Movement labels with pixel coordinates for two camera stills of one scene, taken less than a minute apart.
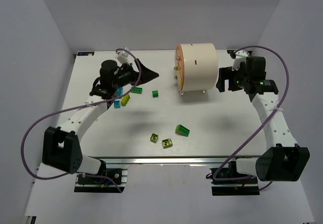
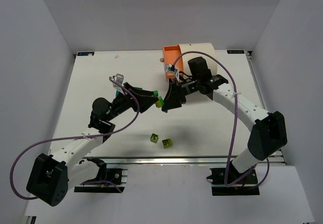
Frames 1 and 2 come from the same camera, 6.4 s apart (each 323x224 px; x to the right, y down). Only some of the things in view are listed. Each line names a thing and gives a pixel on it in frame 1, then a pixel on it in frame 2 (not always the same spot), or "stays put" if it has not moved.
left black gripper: (136, 72) → (131, 97)
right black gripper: (229, 77) → (179, 90)
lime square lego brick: (154, 137) stays put
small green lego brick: (155, 94) stays put
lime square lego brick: (167, 143) stays put
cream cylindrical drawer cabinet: (197, 67) stays put
